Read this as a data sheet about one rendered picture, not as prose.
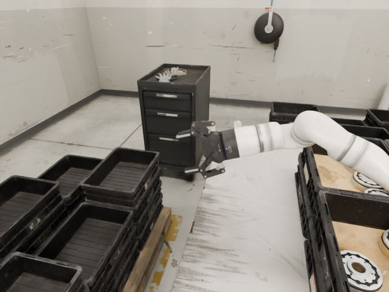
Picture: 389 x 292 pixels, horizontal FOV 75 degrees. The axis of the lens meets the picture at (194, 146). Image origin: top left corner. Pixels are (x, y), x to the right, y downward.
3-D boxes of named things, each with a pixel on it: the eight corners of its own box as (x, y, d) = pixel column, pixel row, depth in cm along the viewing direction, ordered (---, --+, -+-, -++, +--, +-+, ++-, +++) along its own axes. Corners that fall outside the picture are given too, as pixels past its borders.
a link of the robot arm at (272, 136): (254, 132, 69) (254, 120, 60) (313, 121, 66) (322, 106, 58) (260, 157, 67) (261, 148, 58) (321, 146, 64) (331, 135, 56)
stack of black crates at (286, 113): (305, 147, 252) (316, 104, 229) (311, 164, 226) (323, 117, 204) (264, 142, 259) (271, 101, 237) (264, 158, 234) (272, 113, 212)
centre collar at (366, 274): (373, 280, 58) (374, 278, 57) (349, 276, 59) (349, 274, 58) (366, 262, 62) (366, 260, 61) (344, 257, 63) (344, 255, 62)
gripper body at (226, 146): (237, 128, 59) (197, 137, 60) (243, 163, 61) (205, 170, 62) (235, 123, 66) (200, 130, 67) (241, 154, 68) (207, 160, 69)
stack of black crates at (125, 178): (142, 253, 146) (132, 193, 124) (95, 243, 152) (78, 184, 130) (164, 205, 180) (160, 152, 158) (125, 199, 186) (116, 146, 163)
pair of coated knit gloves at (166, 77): (170, 84, 189) (170, 80, 187) (146, 83, 192) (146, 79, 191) (179, 76, 210) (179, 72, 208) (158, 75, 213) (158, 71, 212)
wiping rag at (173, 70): (183, 77, 206) (183, 73, 204) (158, 76, 210) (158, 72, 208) (191, 69, 230) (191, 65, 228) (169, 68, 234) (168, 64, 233)
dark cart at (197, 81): (195, 185, 223) (195, 84, 178) (147, 178, 232) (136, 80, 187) (208, 150, 273) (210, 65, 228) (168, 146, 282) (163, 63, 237)
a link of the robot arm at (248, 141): (238, 152, 72) (260, 148, 71) (241, 164, 61) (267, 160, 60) (232, 120, 70) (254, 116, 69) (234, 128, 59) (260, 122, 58)
